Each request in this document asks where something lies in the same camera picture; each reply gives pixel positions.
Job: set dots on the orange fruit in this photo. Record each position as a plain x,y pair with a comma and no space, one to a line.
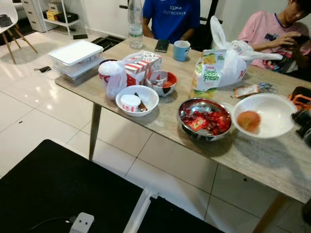
249,121

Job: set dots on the large white bowl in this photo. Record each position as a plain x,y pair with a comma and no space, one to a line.
274,109

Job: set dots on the small black floor gadget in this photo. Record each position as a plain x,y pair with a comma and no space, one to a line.
42,69

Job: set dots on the white chair wooden legs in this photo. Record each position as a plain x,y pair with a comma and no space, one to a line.
12,34

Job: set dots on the small black pouch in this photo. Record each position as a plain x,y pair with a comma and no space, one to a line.
5,20

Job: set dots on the black floor mat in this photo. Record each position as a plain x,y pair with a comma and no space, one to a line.
180,221
58,194

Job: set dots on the white lidded plastic container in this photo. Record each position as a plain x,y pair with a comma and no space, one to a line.
75,53

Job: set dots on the flat black floor item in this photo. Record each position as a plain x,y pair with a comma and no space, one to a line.
80,37

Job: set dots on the white shelf rack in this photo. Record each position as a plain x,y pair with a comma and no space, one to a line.
51,12

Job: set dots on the small knotted white plastic bag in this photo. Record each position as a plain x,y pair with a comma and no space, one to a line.
112,80

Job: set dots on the black floor tray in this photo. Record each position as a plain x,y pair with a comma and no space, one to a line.
108,42

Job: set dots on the red white paper cup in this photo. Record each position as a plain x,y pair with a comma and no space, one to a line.
130,103

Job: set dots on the dark brown utensil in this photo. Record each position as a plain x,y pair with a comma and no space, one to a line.
141,104

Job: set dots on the small white bowl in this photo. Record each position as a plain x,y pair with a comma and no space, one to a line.
150,99

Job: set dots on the red white striped food box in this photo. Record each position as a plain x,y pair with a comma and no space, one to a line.
143,67

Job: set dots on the clear plastic water bottle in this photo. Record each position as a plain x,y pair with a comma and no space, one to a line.
135,26

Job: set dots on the red bowl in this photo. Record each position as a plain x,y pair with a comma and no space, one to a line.
170,81

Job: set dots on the black phone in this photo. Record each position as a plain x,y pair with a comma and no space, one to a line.
162,45

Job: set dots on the light blue mug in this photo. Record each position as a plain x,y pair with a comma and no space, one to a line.
181,51

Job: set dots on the person in blue shirt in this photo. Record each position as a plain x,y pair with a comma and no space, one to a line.
170,19

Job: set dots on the red yellow sauce packet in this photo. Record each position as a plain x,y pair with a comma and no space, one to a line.
198,123

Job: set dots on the metal bowl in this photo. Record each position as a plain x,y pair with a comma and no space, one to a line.
201,103

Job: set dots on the green white juice carton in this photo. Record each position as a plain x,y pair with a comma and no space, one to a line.
208,75

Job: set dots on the black office chair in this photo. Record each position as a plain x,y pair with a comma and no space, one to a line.
205,26

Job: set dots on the brown snack packet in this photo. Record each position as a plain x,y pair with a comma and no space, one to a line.
246,91

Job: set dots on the large white plastic bag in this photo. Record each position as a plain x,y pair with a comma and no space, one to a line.
243,65

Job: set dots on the wooden dining table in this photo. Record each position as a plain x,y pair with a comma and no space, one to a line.
262,160

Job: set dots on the grey crumpled wrapper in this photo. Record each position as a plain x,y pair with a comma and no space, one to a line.
267,88

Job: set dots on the black orange gadget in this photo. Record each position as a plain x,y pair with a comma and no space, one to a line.
302,121

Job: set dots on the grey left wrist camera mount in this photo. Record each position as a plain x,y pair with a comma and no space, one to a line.
82,223

